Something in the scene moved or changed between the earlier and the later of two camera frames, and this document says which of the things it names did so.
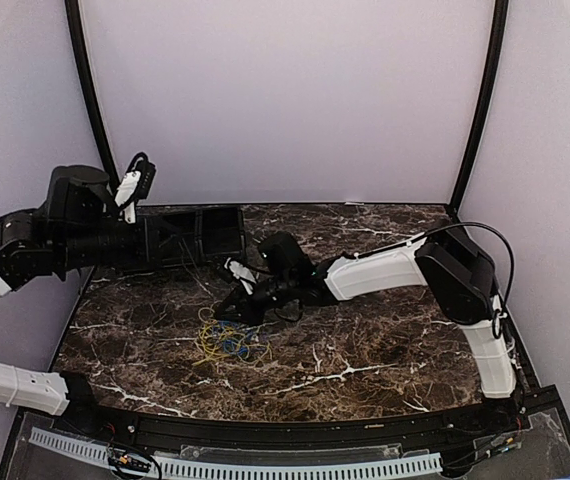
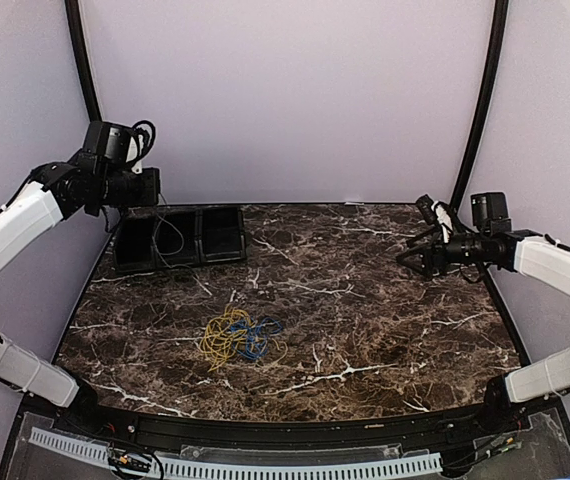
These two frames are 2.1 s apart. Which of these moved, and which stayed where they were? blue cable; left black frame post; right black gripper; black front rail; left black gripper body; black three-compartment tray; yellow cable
Moved: left black gripper body; right black gripper; yellow cable; blue cable
Stayed: black front rail; left black frame post; black three-compartment tray
